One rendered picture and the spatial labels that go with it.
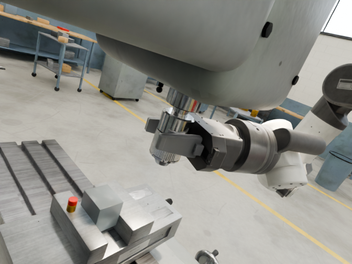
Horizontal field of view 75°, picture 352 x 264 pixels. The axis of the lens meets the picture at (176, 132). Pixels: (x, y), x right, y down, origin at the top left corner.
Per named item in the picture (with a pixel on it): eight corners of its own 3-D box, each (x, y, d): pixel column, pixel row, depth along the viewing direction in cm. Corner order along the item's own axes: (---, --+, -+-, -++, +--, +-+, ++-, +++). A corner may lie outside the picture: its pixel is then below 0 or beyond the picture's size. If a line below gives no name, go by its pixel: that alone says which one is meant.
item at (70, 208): (73, 205, 43) (75, 195, 43) (76, 211, 43) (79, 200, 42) (64, 208, 42) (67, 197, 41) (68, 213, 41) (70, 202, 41)
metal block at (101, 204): (100, 206, 49) (107, 184, 48) (116, 225, 46) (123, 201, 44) (77, 213, 45) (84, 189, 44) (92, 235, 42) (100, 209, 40)
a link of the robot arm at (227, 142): (183, 96, 38) (238, 110, 43) (165, 147, 41) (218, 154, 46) (224, 128, 27) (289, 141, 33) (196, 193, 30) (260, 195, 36)
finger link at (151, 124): (144, 134, 33) (180, 140, 36) (150, 114, 32) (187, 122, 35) (141, 130, 35) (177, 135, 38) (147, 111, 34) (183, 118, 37)
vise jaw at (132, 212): (111, 191, 57) (115, 178, 56) (150, 234, 49) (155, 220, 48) (89, 198, 52) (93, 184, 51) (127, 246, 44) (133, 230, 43)
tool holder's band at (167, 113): (189, 119, 34) (191, 113, 34) (195, 130, 30) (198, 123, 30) (160, 110, 33) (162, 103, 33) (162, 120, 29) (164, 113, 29)
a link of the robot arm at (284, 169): (227, 133, 45) (267, 141, 50) (236, 188, 40) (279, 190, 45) (275, 106, 36) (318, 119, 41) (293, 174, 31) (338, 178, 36)
